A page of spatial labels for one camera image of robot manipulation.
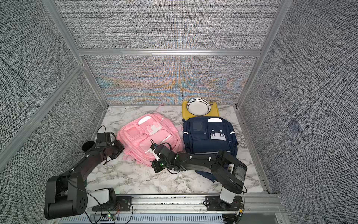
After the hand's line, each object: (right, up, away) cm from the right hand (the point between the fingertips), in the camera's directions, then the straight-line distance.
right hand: (151, 162), depth 80 cm
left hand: (-18, +9, +9) cm, 22 cm away
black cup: (-40, +9, +6) cm, 42 cm away
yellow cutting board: (+45, +31, +36) cm, 66 cm away
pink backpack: (-12, +13, +10) cm, 21 cm away
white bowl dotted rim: (+33, +35, +38) cm, 61 cm away
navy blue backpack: (+35, +14, +17) cm, 41 cm away
